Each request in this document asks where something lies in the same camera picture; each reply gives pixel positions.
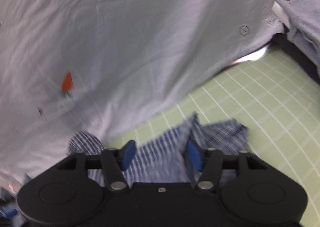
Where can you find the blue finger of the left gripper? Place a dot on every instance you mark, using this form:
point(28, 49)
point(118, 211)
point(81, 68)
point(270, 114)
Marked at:
point(8, 214)

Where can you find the grey folded garment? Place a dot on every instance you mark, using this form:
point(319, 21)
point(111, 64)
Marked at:
point(303, 26)

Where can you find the green grid cutting mat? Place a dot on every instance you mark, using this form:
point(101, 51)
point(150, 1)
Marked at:
point(275, 99)

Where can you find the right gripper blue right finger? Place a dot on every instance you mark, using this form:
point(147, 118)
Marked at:
point(208, 163)

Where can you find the blue plaid shirt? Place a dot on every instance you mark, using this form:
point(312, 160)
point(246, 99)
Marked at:
point(165, 159)

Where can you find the grey carrot print sheet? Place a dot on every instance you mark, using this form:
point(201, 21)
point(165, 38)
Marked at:
point(105, 66)

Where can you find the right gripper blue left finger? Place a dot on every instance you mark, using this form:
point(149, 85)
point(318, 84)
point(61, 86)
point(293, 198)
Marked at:
point(114, 163)

